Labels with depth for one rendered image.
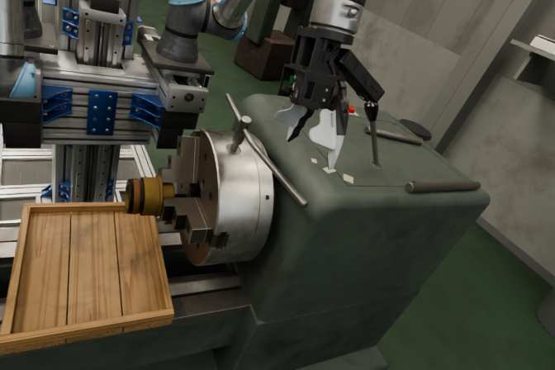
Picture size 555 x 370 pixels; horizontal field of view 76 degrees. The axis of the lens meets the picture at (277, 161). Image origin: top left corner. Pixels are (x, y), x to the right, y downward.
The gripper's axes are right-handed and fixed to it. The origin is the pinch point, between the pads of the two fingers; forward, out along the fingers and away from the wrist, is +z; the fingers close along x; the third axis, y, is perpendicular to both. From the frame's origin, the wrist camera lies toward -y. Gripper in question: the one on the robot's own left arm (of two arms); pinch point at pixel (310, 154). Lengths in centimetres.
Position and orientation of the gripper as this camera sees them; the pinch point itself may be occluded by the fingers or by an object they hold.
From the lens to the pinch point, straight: 62.1
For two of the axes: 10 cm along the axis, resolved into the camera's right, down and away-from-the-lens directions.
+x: 4.5, 3.7, -8.1
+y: -8.6, -0.4, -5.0
